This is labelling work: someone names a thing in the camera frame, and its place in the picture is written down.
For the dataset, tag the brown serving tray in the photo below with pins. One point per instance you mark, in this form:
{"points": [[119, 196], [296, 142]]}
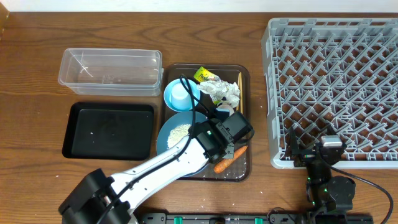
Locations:
{"points": [[241, 167]]}

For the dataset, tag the clear plastic bin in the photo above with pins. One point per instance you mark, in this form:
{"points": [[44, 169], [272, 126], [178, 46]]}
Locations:
{"points": [[112, 72]]}

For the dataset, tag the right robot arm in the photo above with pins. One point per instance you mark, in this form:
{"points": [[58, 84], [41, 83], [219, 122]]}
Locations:
{"points": [[332, 196]]}

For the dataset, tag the light blue small bowl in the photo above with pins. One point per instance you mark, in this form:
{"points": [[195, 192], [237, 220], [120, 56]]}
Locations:
{"points": [[167, 94]]}

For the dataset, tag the blue plate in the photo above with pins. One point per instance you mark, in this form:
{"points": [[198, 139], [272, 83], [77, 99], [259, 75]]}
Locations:
{"points": [[183, 118]]}

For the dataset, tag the grey dishwasher rack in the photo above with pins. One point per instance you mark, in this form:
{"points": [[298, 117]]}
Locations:
{"points": [[332, 73]]}

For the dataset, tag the yellow snack packet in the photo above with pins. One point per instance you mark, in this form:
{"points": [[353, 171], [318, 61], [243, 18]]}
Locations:
{"points": [[204, 75]]}

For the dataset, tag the pile of white rice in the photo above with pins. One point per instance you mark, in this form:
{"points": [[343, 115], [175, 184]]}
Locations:
{"points": [[177, 134]]}

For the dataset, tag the orange carrot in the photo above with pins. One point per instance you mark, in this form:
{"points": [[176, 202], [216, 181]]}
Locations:
{"points": [[225, 163]]}

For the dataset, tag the crumpled foil wrapper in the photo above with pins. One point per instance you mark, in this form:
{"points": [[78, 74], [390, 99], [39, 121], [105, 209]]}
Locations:
{"points": [[221, 92]]}

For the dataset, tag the left wooden chopstick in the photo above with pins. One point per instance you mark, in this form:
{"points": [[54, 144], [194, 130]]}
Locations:
{"points": [[239, 85]]}

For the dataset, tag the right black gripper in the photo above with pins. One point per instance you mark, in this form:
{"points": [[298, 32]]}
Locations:
{"points": [[293, 150]]}

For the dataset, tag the right wooden chopstick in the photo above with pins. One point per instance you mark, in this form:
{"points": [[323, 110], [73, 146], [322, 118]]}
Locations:
{"points": [[241, 104]]}

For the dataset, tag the white paper cup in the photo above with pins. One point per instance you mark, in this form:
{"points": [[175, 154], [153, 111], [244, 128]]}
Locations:
{"points": [[225, 108]]}

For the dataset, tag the black rectangular tray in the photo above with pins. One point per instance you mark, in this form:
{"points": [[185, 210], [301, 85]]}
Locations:
{"points": [[114, 131]]}

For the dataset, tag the wooden chopstick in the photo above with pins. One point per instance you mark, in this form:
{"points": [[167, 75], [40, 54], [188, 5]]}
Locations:
{"points": [[241, 104], [239, 85]]}

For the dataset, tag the light blue cup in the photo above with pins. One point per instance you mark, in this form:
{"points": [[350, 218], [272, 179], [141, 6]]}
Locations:
{"points": [[180, 98]]}

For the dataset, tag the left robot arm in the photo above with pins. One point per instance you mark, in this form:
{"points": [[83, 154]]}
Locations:
{"points": [[101, 199]]}

